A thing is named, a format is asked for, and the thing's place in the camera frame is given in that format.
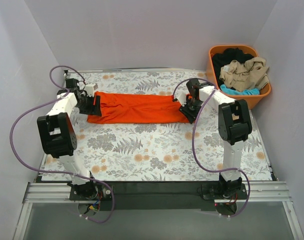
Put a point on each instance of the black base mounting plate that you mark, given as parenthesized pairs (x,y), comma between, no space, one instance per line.
(159,195)

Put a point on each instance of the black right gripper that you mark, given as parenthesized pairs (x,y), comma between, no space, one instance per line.
(188,111)

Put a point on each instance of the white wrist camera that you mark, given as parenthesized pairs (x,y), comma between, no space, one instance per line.
(90,89)
(182,98)

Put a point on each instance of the orange t shirt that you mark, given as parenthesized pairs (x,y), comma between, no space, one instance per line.
(118,108)

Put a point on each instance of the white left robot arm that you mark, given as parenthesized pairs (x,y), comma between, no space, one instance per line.
(58,137)

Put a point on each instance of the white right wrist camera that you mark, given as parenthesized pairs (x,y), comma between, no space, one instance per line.
(182,98)

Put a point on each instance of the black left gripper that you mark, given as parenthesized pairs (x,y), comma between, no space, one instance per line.
(92,106)

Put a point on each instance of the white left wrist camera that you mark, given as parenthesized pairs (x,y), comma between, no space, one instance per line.
(90,89)

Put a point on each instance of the floral patterned table mat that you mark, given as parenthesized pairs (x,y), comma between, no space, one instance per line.
(149,152)

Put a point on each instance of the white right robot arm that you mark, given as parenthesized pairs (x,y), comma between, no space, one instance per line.
(234,127)

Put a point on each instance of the beige t shirt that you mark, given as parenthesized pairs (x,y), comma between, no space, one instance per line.
(245,76)

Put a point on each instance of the aluminium frame rail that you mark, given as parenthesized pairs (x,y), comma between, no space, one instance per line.
(184,210)

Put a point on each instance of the black t shirt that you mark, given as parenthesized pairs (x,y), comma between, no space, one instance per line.
(221,59)

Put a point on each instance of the orange plastic laundry basket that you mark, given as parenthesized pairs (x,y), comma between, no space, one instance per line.
(252,97)

